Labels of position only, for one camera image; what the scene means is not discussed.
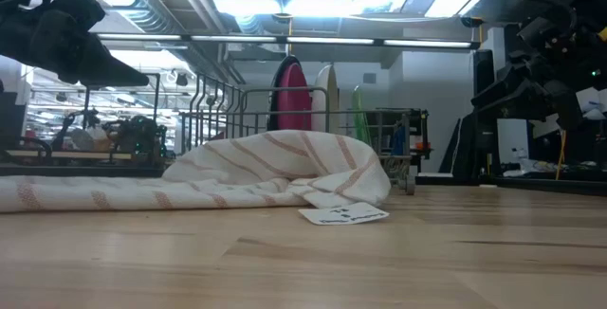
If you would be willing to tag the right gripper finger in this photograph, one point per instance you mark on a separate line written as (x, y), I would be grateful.
(517, 105)
(509, 86)

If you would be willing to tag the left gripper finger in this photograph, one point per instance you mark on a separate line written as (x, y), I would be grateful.
(102, 72)

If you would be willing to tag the translucent green plate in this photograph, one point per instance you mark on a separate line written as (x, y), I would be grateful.
(361, 119)

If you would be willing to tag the black plate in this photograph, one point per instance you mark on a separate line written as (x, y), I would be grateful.
(274, 96)

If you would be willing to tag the white plate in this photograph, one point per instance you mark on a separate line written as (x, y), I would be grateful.
(326, 100)

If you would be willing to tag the white towel with red stripes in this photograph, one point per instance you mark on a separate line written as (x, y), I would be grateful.
(261, 167)

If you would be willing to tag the pink plate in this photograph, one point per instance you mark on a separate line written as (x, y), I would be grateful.
(294, 100)

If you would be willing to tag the white board panel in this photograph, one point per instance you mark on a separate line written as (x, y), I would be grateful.
(512, 143)

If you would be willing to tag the black shelf cart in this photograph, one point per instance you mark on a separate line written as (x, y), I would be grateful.
(419, 124)

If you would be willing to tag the long ceiling light strip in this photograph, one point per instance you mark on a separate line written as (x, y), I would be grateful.
(332, 40)

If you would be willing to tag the white handwritten label card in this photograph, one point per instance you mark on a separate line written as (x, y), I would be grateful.
(346, 214)

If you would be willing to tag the black gantry frame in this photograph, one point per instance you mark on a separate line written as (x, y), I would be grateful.
(86, 100)

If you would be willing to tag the grey wall vent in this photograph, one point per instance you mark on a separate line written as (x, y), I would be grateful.
(369, 78)

